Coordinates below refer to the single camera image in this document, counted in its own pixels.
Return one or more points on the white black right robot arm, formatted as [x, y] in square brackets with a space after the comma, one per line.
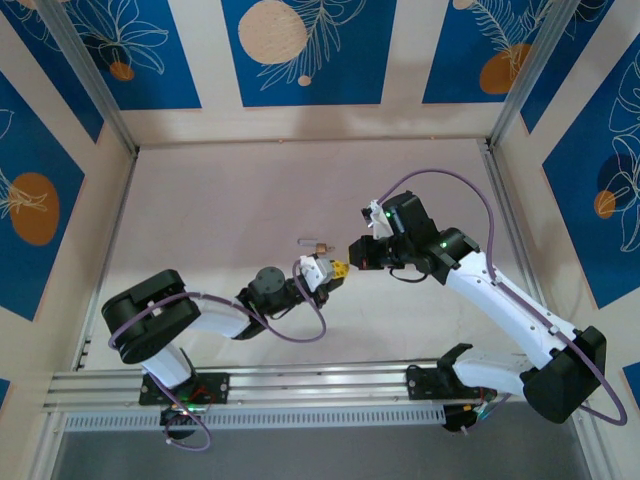
[500, 305]

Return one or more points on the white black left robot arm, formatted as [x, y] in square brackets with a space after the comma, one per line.
[220, 320]

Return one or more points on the black connector module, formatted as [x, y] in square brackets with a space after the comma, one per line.
[177, 425]
[457, 420]

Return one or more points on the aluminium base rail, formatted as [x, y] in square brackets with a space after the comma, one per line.
[320, 385]

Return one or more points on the aluminium side rail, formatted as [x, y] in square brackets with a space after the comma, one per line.
[496, 170]
[108, 260]

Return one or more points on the aluminium corner post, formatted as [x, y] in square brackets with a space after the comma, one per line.
[530, 70]
[90, 70]

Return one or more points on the aluminium frame leg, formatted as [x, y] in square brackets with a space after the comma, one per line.
[47, 445]
[592, 450]

